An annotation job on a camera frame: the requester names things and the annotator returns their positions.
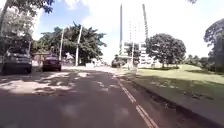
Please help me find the large broad green tree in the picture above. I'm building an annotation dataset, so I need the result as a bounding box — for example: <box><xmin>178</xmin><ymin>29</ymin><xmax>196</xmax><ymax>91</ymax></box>
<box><xmin>34</xmin><ymin>22</ymin><xmax>108</xmax><ymax>66</ymax></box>

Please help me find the round dark green tree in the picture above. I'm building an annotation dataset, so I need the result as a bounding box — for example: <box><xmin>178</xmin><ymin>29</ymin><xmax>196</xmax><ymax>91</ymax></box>
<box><xmin>145</xmin><ymin>33</ymin><xmax>187</xmax><ymax>69</ymax></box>

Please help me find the dark parked car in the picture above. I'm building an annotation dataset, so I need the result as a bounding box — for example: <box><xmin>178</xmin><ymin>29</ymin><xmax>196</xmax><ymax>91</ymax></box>
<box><xmin>0</xmin><ymin>48</ymin><xmax>33</xmax><ymax>75</ymax></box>

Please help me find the green grass lawn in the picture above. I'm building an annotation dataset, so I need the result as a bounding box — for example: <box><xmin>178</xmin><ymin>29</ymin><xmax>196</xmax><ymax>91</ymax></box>
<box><xmin>133</xmin><ymin>63</ymin><xmax>224</xmax><ymax>101</ymax></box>

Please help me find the tall white building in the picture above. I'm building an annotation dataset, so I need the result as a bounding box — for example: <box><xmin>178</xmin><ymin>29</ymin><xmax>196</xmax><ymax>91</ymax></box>
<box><xmin>118</xmin><ymin>3</ymin><xmax>158</xmax><ymax>69</ymax></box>

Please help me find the grey concrete kerb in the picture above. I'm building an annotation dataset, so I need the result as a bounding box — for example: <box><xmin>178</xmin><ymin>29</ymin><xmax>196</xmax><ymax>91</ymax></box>
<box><xmin>123</xmin><ymin>73</ymin><xmax>224</xmax><ymax>128</ymax></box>

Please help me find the vehicle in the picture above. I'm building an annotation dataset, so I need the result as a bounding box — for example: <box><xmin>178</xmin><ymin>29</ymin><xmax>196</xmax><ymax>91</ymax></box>
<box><xmin>111</xmin><ymin>58</ymin><xmax>122</xmax><ymax>69</ymax></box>

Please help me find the tall tree with trunk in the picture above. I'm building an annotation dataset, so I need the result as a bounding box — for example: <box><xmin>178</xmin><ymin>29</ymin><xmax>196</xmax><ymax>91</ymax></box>
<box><xmin>0</xmin><ymin>0</ymin><xmax>55</xmax><ymax>56</ymax></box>

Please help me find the dark red car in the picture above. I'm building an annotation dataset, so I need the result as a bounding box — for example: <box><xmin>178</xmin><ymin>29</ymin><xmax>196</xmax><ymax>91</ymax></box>
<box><xmin>42</xmin><ymin>55</ymin><xmax>63</xmax><ymax>72</ymax></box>

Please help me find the grey asphalt road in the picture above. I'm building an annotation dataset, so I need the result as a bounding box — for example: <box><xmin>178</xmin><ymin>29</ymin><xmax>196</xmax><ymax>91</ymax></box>
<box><xmin>0</xmin><ymin>65</ymin><xmax>214</xmax><ymax>128</ymax></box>

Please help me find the white pole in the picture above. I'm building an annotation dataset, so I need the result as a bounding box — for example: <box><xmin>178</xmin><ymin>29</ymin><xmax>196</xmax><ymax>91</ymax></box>
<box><xmin>74</xmin><ymin>25</ymin><xmax>83</xmax><ymax>67</ymax></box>
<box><xmin>58</xmin><ymin>28</ymin><xmax>65</xmax><ymax>62</ymax></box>

